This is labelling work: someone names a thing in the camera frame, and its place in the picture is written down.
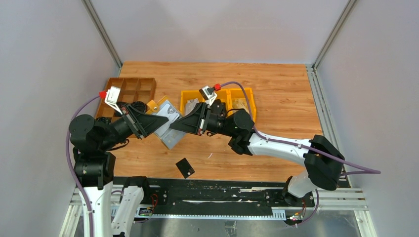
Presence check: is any tan cards pile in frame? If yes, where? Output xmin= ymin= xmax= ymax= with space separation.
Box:
xmin=232 ymin=98 xmax=249 ymax=112

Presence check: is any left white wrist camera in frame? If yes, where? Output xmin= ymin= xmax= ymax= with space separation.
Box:
xmin=104 ymin=86 xmax=123 ymax=115

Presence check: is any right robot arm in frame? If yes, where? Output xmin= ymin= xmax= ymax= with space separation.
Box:
xmin=170 ymin=102 xmax=344 ymax=199

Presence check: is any grey cards pile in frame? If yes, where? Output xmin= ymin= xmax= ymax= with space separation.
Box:
xmin=185 ymin=98 xmax=200 ymax=115

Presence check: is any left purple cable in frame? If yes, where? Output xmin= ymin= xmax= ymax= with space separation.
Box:
xmin=66 ymin=92 xmax=115 ymax=237

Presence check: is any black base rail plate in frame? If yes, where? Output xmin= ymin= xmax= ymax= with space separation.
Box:
xmin=141 ymin=178 xmax=315 ymax=217

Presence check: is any wooden compartment tray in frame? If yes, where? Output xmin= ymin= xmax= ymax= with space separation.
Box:
xmin=94 ymin=78 xmax=157 ymax=122

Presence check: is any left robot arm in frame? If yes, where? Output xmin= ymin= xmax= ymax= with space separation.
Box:
xmin=68 ymin=104 xmax=168 ymax=237

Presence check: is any black cable coil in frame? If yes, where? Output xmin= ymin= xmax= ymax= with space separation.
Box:
xmin=118 ymin=101 xmax=148 ymax=115

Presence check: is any grey credit card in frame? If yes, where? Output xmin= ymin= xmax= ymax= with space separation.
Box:
xmin=175 ymin=158 xmax=195 ymax=179

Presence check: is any yellow leather card holder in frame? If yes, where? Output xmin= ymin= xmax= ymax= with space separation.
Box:
xmin=146 ymin=96 xmax=186 ymax=150

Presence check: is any right yellow bin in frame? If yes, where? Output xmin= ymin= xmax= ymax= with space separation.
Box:
xmin=227 ymin=87 xmax=257 ymax=122

